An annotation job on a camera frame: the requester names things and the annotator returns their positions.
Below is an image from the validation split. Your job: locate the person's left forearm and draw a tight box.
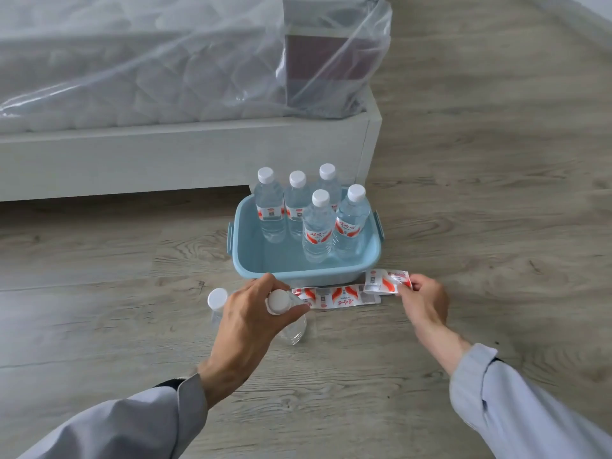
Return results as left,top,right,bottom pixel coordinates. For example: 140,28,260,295
18,357,259,459

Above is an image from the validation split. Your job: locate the person's left hand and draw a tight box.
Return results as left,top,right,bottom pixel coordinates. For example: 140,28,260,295
198,273,312,378

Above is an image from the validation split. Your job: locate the red and white bottle label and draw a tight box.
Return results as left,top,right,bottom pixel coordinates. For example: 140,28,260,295
291,284,382,310
364,269,413,296

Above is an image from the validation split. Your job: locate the white wooden bed frame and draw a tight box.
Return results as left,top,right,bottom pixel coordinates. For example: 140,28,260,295
0,88,383,203

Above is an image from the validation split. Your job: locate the dark red box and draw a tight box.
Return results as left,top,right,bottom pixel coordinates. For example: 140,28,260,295
281,0,384,114

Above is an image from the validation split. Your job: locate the clear plastic cover sheet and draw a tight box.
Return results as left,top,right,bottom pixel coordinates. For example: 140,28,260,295
0,0,393,122

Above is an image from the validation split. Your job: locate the light blue plastic basin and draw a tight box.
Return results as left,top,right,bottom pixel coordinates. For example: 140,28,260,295
227,186,385,288

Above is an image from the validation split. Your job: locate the labelled clear water bottle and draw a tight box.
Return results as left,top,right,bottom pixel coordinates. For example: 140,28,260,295
316,163,343,212
302,189,337,264
333,184,373,257
254,167,288,244
284,170,311,242

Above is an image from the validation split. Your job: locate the person's right hand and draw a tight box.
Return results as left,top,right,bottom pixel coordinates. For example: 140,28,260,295
396,274,450,333

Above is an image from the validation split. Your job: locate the white quilted mattress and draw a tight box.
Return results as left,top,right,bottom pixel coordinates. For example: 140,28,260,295
0,0,288,135

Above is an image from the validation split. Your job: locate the clear water bottle without label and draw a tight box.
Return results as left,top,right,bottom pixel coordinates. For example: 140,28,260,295
266,289,308,346
207,288,229,330

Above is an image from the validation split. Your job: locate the person's right forearm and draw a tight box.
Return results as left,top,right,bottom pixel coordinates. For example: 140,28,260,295
414,323,612,459

